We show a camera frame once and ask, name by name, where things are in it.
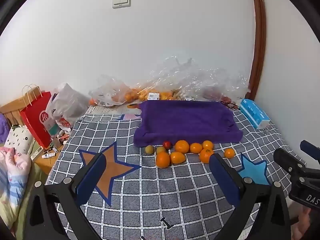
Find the small orange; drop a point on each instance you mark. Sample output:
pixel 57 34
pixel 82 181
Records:
pixel 229 153

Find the purple towel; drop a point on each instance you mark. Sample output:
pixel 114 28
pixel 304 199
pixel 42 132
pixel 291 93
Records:
pixel 185 122

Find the person's right hand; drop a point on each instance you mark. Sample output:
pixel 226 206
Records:
pixel 303 220

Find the red paper bag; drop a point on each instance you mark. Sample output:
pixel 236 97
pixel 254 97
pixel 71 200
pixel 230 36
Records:
pixel 37 120

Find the blue tissue pack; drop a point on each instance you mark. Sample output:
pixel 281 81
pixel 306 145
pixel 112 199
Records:
pixel 253 115

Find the white light switch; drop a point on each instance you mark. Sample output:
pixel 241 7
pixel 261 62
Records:
pixel 121 1

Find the purple cloth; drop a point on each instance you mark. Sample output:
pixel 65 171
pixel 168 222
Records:
pixel 3 127

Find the bagged oranges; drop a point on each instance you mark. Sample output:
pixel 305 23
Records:
pixel 125 97
pixel 166 95

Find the green plum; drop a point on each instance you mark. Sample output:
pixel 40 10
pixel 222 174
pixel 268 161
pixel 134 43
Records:
pixel 149 149
pixel 160 150

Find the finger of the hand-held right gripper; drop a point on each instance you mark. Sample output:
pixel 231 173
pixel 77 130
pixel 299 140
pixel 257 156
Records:
pixel 290 161
pixel 311 150

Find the white plastic bag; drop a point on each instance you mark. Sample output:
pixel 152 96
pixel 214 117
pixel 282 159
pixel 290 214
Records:
pixel 67 105

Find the brown wooden door frame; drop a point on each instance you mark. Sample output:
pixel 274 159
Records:
pixel 260 42

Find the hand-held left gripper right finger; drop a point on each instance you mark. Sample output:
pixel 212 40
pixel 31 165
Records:
pixel 225 177

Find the pastel striped quilt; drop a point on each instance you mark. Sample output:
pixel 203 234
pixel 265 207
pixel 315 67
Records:
pixel 12 180

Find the printed bed sheet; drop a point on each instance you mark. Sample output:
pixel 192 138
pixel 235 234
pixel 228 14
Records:
pixel 110 110

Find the wooden nightstand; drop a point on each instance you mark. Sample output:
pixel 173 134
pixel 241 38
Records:
pixel 47 163

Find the red tomato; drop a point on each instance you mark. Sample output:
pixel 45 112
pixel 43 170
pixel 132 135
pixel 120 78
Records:
pixel 167 144

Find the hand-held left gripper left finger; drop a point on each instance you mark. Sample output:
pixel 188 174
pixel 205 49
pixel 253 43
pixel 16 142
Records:
pixel 92 177

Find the bagged red tomatoes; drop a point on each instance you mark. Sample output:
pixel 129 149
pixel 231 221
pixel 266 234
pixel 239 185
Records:
pixel 217 95

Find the white tube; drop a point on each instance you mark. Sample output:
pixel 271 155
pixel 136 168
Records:
pixel 48 155

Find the wooden headboard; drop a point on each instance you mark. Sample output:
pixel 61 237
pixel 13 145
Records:
pixel 12 110

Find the grey checked star blanket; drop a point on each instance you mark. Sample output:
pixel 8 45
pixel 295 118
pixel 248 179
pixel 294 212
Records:
pixel 162 192

